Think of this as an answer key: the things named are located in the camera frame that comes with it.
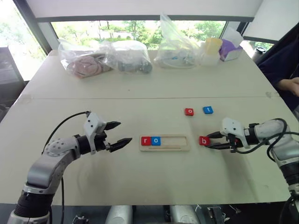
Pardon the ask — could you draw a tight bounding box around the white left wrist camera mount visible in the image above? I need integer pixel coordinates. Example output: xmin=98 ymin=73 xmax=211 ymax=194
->
xmin=83 ymin=112 xmax=107 ymax=155

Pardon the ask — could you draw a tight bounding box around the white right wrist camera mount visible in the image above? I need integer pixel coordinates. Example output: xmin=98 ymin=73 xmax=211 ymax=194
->
xmin=220 ymin=117 xmax=251 ymax=149

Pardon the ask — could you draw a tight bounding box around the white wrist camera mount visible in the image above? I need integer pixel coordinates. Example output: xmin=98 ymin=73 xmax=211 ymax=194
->
xmin=220 ymin=117 xmax=251 ymax=149
xmin=83 ymin=112 xmax=107 ymax=155

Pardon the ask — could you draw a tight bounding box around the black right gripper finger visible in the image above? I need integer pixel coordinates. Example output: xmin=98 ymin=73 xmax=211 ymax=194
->
xmin=205 ymin=143 xmax=232 ymax=150
xmin=206 ymin=131 xmax=226 ymax=140

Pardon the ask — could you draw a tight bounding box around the red letter block b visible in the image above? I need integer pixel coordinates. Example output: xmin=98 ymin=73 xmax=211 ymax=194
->
xmin=199 ymin=135 xmax=211 ymax=147

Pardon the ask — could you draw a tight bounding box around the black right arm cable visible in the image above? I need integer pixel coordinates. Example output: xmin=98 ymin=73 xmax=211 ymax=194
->
xmin=230 ymin=118 xmax=299 ymax=164

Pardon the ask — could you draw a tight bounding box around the purple tissue box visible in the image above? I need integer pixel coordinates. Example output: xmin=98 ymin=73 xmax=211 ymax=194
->
xmin=219 ymin=26 xmax=244 ymax=62

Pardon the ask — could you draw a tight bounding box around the white roller blind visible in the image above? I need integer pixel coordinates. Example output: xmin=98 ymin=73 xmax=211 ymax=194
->
xmin=25 ymin=0 xmax=263 ymax=23
xmin=242 ymin=0 xmax=299 ymax=44

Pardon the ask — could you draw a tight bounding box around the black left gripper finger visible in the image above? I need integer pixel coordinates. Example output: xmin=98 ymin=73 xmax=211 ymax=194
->
xmin=105 ymin=121 xmax=122 ymax=132
xmin=108 ymin=138 xmax=133 ymax=154

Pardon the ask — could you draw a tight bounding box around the plastic bag with pink items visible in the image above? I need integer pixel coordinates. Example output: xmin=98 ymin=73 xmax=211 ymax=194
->
xmin=57 ymin=39 xmax=115 ymax=79

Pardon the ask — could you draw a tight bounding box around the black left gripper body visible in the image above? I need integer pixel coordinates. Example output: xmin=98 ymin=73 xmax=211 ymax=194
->
xmin=94 ymin=130 xmax=112 ymax=153

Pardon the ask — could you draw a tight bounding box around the person in dark clothing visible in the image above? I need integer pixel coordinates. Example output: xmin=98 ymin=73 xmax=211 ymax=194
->
xmin=256 ymin=22 xmax=299 ymax=113

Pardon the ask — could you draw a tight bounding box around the wooden letter tray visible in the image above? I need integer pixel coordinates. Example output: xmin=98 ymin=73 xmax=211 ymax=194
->
xmin=139 ymin=134 xmax=191 ymax=153

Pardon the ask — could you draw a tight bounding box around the dark chair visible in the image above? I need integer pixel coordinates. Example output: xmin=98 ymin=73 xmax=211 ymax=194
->
xmin=0 ymin=46 xmax=27 ymax=122

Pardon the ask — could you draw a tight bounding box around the person's bare hand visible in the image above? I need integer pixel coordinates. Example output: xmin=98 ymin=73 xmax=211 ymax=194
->
xmin=278 ymin=77 xmax=299 ymax=98

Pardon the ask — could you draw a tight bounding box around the plastic bag with grey items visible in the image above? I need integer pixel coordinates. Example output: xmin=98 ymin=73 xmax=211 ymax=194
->
xmin=100 ymin=40 xmax=153 ymax=75

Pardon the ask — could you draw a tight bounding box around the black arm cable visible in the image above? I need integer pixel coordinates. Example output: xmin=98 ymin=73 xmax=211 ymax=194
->
xmin=230 ymin=118 xmax=299 ymax=164
xmin=41 ymin=111 xmax=91 ymax=224

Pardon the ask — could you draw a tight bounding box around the clear plastic bag with parts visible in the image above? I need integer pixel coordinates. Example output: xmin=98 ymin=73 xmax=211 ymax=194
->
xmin=153 ymin=13 xmax=202 ymax=70

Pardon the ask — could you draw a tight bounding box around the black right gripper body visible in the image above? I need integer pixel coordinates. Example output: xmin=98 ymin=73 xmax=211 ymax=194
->
xmin=225 ymin=133 xmax=242 ymax=153

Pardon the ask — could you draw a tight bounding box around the silver rounded robot leg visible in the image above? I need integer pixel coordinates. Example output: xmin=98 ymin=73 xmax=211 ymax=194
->
xmin=169 ymin=205 xmax=199 ymax=224
xmin=106 ymin=205 xmax=134 ymax=224

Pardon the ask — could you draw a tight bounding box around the yellow plastic cup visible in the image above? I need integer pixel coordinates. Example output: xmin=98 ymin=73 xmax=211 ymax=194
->
xmin=200 ymin=37 xmax=223 ymax=66

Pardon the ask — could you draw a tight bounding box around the black tumbler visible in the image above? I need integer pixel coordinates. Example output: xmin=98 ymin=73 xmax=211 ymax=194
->
xmin=253 ymin=46 xmax=267 ymax=64

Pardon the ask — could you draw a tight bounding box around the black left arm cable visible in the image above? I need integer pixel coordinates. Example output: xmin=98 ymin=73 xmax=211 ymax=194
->
xmin=41 ymin=111 xmax=91 ymax=224

